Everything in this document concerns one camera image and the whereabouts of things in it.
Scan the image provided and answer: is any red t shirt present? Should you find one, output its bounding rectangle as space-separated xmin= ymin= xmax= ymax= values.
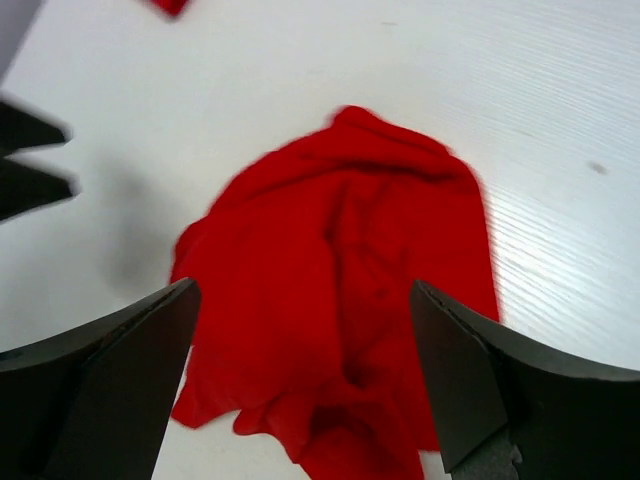
xmin=143 ymin=0 xmax=191 ymax=20
xmin=171 ymin=106 xmax=499 ymax=479

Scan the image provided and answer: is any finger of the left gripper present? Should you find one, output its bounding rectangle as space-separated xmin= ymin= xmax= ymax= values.
xmin=1 ymin=96 xmax=70 ymax=155
xmin=1 ymin=158 xmax=77 ymax=222

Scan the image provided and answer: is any folded red t shirt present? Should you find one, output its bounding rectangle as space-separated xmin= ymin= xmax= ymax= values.
xmin=143 ymin=0 xmax=191 ymax=20

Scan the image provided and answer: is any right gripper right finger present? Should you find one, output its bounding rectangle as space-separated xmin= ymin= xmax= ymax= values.
xmin=410 ymin=281 xmax=639 ymax=480

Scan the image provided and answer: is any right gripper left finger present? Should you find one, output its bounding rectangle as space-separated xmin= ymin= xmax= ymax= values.
xmin=1 ymin=279 xmax=201 ymax=480

